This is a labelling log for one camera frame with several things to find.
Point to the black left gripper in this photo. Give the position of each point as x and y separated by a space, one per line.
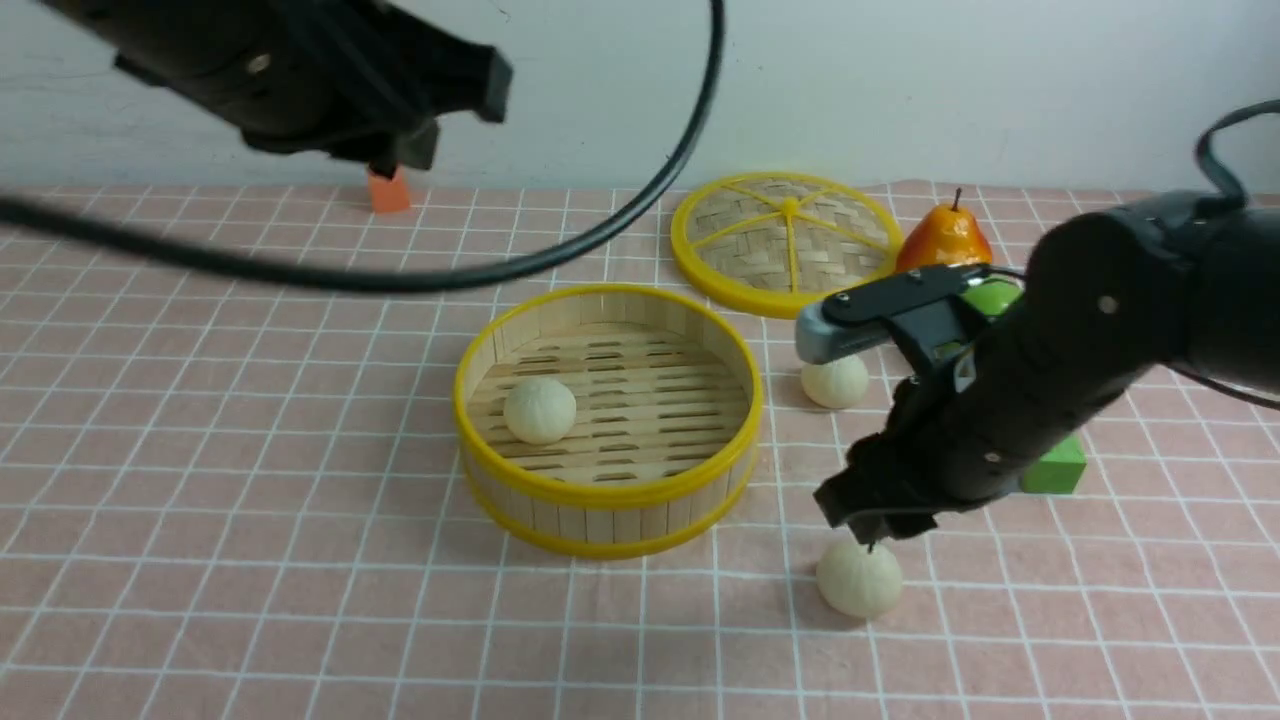
368 82

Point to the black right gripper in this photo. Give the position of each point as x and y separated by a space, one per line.
886 492

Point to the white bun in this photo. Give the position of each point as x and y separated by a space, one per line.
540 411
863 581
838 385

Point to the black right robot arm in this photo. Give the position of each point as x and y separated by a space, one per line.
1182 280

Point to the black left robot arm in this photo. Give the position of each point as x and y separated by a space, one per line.
215 54

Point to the woven bamboo steamer lid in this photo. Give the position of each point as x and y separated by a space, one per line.
771 243

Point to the bamboo steamer tray yellow rim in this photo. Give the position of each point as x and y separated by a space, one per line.
669 406

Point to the green cube block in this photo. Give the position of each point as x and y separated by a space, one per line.
1058 472

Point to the orange cube block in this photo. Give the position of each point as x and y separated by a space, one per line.
389 192

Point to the orange yellow toy pear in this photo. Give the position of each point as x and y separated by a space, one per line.
948 234

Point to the pink checkered tablecloth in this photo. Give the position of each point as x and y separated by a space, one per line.
229 503

